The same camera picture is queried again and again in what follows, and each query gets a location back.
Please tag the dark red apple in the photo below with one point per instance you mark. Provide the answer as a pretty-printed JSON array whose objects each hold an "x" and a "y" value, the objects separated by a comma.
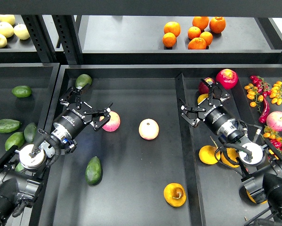
[{"x": 202, "y": 88}]

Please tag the yellow pear right tray left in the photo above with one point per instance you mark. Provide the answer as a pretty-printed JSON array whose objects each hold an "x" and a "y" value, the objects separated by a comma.
[{"x": 208, "y": 155}]

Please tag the yellow pear under right arm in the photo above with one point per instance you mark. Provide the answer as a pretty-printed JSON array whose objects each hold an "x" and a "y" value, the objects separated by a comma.
[{"x": 229, "y": 157}]

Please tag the orange on shelf top right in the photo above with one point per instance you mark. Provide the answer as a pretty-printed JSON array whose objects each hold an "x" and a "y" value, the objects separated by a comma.
[{"x": 217, "y": 24}]

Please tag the black tray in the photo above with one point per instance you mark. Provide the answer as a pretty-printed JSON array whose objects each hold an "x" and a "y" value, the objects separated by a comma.
[
  {"x": 35, "y": 108},
  {"x": 135, "y": 171}
]

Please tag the pale pink apple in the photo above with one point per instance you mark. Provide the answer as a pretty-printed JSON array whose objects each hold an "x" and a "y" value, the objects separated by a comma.
[{"x": 148, "y": 129}]

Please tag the orange on shelf far left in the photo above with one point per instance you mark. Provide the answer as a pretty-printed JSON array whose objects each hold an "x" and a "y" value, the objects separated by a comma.
[{"x": 172, "y": 27}]

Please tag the orange on shelf front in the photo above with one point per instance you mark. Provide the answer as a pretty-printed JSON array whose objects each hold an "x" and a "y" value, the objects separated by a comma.
[{"x": 197, "y": 43}]

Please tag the pale yellow pear right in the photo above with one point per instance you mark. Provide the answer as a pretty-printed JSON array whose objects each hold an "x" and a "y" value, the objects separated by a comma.
[{"x": 21, "y": 32}]

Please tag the orange on shelf right centre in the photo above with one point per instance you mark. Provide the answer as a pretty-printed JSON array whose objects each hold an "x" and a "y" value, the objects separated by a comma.
[{"x": 208, "y": 37}]

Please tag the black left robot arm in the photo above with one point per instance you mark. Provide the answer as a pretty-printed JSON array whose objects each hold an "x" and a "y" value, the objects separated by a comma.
[{"x": 20, "y": 190}]

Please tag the black centre tray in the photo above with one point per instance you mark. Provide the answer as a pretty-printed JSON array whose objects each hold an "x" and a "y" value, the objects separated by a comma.
[{"x": 135, "y": 171}]

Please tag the orange on shelf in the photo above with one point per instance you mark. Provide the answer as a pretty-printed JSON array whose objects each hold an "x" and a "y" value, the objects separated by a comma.
[
  {"x": 172, "y": 27},
  {"x": 208, "y": 37},
  {"x": 169, "y": 40},
  {"x": 197, "y": 43},
  {"x": 217, "y": 24},
  {"x": 193, "y": 32},
  {"x": 201, "y": 22}
]

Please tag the black shelf post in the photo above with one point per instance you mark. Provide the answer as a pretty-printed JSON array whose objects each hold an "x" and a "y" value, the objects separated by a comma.
[
  {"x": 40, "y": 37},
  {"x": 67, "y": 30}
]

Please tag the orange on shelf top middle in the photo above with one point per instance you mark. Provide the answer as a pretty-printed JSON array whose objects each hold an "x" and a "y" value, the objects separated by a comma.
[{"x": 201, "y": 22}]

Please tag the red chili pepper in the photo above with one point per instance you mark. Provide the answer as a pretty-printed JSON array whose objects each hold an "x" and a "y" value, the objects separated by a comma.
[{"x": 265, "y": 112}]

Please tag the black tray divider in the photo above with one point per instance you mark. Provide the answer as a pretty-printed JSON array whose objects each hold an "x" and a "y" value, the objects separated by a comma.
[{"x": 194, "y": 197}]

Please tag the green avocado upper left tray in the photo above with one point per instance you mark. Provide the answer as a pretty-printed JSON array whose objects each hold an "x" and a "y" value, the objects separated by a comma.
[{"x": 22, "y": 91}]

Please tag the pink apple right side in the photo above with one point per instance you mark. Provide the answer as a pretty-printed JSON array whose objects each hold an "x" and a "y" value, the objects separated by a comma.
[{"x": 274, "y": 120}]

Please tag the pink red apple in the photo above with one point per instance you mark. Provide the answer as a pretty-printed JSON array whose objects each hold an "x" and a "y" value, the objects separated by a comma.
[{"x": 114, "y": 122}]

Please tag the black left tray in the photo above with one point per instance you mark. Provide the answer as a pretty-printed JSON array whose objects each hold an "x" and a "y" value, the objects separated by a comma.
[{"x": 35, "y": 108}]

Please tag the orange cherry tomato bunch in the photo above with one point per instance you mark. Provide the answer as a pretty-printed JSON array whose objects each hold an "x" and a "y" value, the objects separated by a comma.
[{"x": 254, "y": 94}]

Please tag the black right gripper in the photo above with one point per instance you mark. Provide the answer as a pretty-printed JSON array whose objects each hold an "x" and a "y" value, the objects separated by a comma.
[{"x": 211, "y": 111}]

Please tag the black shelf post left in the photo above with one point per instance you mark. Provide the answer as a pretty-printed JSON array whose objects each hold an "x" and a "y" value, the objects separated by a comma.
[{"x": 40, "y": 37}]

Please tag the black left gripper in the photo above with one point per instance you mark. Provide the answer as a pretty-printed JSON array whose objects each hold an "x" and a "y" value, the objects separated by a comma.
[{"x": 78, "y": 114}]

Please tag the dark green avocado left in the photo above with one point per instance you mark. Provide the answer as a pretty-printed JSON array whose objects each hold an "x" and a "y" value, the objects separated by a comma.
[{"x": 9, "y": 125}]

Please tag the bright red apple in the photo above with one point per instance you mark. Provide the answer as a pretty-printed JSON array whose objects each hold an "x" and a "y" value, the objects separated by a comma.
[{"x": 228, "y": 78}]

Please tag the green avocado at tray corner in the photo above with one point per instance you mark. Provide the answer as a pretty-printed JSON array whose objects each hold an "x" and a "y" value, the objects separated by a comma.
[{"x": 83, "y": 80}]

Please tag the green avocado by tray wall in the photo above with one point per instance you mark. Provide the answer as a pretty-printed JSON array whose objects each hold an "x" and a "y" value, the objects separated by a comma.
[{"x": 30, "y": 132}]

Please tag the orange on shelf lower left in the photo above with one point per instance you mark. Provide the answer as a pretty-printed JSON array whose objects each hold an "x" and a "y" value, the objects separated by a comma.
[{"x": 169, "y": 40}]

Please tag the black shelf post centre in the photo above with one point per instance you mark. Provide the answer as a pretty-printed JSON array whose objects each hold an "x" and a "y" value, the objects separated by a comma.
[{"x": 67, "y": 30}]

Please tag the yellow cherry tomato bunch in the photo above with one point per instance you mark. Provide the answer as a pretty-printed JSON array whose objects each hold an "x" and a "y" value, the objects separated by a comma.
[{"x": 276, "y": 93}]

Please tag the red cherry tomato bunch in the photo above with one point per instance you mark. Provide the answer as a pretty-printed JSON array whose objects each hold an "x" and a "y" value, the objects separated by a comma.
[{"x": 260, "y": 86}]

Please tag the mixed cherry tomatoes right edge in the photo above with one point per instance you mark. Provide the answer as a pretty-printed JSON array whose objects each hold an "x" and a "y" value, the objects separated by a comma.
[{"x": 274, "y": 137}]

